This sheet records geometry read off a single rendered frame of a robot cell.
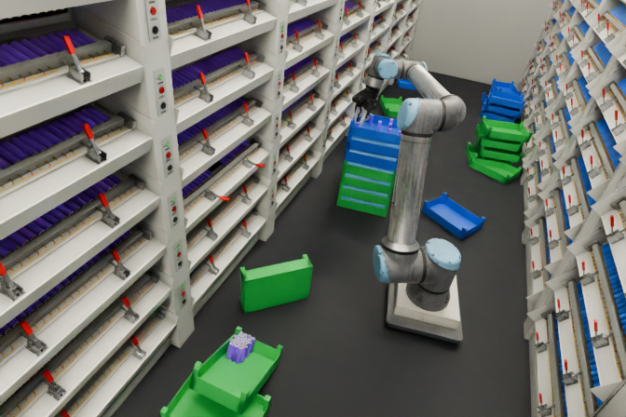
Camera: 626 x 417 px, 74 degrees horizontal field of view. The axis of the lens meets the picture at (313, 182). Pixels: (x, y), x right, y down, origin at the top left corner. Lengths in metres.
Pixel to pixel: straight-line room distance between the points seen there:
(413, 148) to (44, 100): 1.13
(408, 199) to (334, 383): 0.74
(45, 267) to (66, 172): 0.22
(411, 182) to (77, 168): 1.08
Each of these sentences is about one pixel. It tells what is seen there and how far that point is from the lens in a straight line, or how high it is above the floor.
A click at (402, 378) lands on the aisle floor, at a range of 1.80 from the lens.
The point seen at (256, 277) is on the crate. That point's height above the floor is 0.20.
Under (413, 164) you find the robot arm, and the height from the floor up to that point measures 0.73.
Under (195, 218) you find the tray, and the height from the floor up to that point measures 0.54.
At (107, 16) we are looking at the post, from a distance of 1.14.
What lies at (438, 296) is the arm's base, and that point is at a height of 0.19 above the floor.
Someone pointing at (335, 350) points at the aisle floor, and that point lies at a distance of 1.80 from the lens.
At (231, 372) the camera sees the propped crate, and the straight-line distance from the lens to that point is 1.65.
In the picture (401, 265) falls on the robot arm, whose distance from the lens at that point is 1.67.
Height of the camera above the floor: 1.47
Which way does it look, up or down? 34 degrees down
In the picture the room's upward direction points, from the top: 7 degrees clockwise
